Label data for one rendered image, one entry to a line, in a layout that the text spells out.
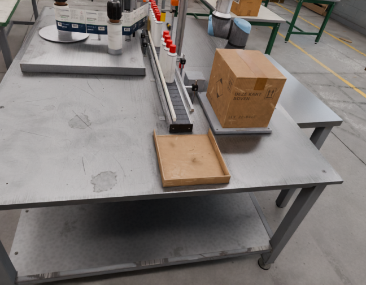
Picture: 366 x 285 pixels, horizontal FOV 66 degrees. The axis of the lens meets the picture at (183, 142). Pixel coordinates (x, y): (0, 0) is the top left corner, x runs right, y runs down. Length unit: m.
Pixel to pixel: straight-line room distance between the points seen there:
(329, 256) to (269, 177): 1.12
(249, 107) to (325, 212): 1.36
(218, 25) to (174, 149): 0.91
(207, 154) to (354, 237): 1.51
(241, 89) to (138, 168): 0.55
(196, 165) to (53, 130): 0.62
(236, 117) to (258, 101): 0.13
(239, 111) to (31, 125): 0.92
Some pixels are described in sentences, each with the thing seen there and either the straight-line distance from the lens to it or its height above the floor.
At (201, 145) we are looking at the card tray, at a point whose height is 0.83.
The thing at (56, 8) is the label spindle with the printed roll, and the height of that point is 1.05.
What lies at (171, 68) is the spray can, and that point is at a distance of 1.54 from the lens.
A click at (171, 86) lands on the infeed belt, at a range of 1.56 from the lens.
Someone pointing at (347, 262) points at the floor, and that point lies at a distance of 2.28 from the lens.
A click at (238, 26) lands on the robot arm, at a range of 1.85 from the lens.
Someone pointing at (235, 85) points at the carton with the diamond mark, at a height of 1.08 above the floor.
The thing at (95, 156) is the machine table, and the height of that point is 0.83.
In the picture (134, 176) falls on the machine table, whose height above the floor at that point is 0.83.
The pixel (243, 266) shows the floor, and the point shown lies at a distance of 1.93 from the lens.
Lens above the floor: 1.63
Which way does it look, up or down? 39 degrees down
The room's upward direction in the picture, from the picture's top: 10 degrees clockwise
